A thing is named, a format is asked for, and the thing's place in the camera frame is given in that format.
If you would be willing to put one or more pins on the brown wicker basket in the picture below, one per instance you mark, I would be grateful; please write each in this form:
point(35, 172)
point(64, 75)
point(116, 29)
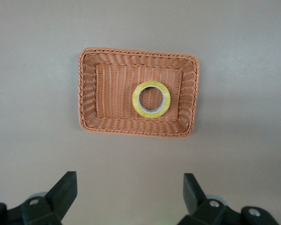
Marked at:
point(112, 93)

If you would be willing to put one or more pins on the yellow tape roll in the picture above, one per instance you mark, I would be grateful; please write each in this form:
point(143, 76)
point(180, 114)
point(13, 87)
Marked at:
point(152, 114)

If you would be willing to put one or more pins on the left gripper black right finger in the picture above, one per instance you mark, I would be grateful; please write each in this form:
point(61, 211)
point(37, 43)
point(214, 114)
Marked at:
point(193, 194)

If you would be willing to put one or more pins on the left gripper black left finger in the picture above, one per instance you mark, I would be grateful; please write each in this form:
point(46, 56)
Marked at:
point(61, 194)

